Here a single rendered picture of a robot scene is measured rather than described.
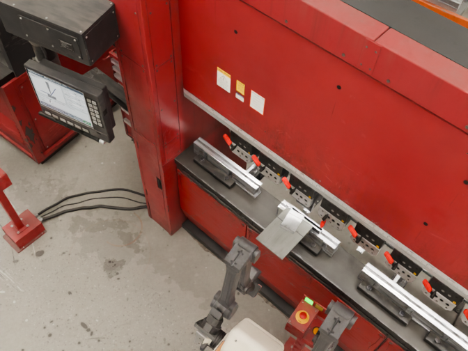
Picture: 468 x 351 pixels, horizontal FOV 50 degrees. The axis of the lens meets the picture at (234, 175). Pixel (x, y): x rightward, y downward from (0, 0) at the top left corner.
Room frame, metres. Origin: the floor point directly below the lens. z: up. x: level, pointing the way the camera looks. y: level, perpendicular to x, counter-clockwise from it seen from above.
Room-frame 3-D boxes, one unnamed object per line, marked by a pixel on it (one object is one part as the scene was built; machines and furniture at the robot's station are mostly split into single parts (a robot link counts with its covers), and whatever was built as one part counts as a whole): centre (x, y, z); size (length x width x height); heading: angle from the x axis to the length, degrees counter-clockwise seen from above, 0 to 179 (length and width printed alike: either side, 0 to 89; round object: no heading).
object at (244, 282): (0.91, -0.07, 1.40); 0.11 x 0.06 x 0.43; 56
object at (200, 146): (1.78, 0.05, 0.92); 0.50 x 0.06 x 0.10; 51
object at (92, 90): (1.79, 0.85, 1.42); 0.45 x 0.12 x 0.36; 66
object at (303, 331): (0.92, -0.45, 0.75); 0.20 x 0.16 x 0.18; 57
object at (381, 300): (1.01, -0.82, 0.89); 0.30 x 0.05 x 0.03; 51
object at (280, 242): (1.32, -0.29, 1.00); 0.26 x 0.18 x 0.01; 141
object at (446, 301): (0.94, -0.98, 1.26); 0.15 x 0.09 x 0.17; 51
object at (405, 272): (1.07, -0.83, 1.26); 0.15 x 0.09 x 0.17; 51
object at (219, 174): (1.76, 0.12, 0.89); 0.30 x 0.05 x 0.03; 51
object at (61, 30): (1.89, 0.86, 1.53); 0.51 x 0.25 x 0.85; 66
